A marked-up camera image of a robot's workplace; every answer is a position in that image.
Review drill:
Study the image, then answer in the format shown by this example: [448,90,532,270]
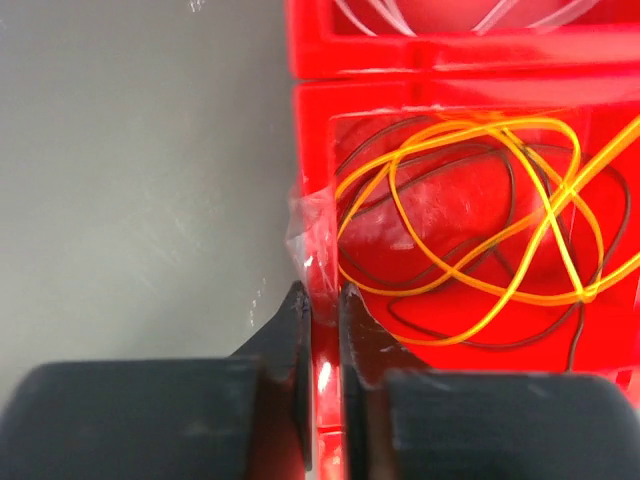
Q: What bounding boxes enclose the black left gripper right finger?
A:
[339,286,639,479]

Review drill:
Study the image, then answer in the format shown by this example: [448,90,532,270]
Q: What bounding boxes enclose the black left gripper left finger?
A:
[1,282,312,479]

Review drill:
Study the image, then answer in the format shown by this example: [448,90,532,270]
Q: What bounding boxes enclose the yellow cable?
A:
[333,113,640,347]

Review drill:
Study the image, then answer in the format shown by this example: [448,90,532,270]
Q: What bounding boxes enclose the brown cable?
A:
[335,115,632,374]

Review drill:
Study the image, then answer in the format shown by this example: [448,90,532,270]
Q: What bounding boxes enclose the red compartment tray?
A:
[285,1,639,479]

